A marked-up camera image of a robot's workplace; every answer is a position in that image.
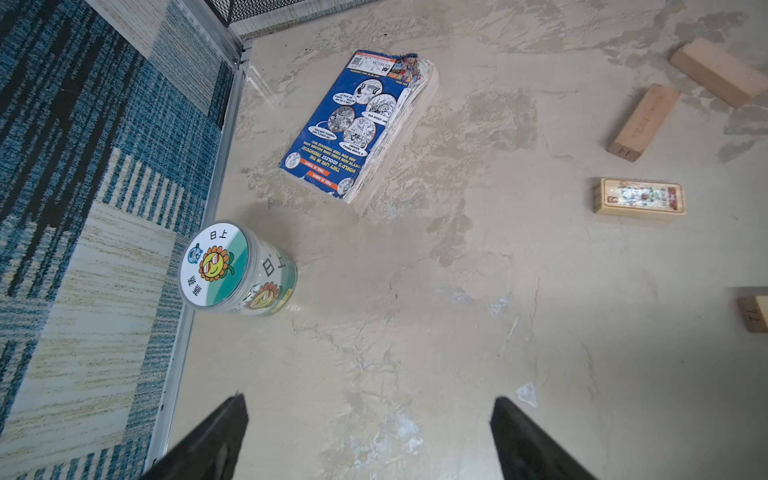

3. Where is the plain wood block left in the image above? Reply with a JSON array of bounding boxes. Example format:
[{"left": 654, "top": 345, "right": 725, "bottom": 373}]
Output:
[{"left": 607, "top": 84, "right": 681, "bottom": 162}]

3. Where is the black wire shelf rack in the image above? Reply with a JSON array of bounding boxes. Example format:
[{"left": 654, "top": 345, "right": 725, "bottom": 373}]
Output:
[{"left": 203, "top": 0, "right": 337, "bottom": 26}]

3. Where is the wood block numbered 72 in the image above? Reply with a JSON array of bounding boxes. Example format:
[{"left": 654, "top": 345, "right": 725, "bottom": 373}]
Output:
[{"left": 737, "top": 295, "right": 768, "bottom": 334}]

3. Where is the blue comic book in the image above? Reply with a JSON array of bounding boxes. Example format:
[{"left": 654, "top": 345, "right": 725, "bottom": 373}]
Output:
[{"left": 279, "top": 50, "right": 439, "bottom": 215}]

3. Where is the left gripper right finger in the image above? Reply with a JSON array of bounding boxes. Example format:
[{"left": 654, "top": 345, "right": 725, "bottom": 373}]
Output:
[{"left": 490, "top": 396, "right": 595, "bottom": 480}]

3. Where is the cow picture wood block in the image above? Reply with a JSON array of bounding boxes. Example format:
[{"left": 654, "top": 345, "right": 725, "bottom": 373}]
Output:
[{"left": 593, "top": 178, "right": 687, "bottom": 219}]

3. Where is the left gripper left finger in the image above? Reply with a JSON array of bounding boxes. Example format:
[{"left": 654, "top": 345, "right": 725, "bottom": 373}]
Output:
[{"left": 140, "top": 393, "right": 249, "bottom": 480}]

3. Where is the plain wood block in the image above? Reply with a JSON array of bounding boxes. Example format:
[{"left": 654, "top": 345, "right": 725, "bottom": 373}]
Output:
[
  {"left": 607, "top": 84, "right": 681, "bottom": 162},
  {"left": 669, "top": 38, "right": 767, "bottom": 108}
]

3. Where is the plain wood block right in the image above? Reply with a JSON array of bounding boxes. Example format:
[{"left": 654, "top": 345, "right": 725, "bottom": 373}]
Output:
[{"left": 669, "top": 38, "right": 767, "bottom": 108}]

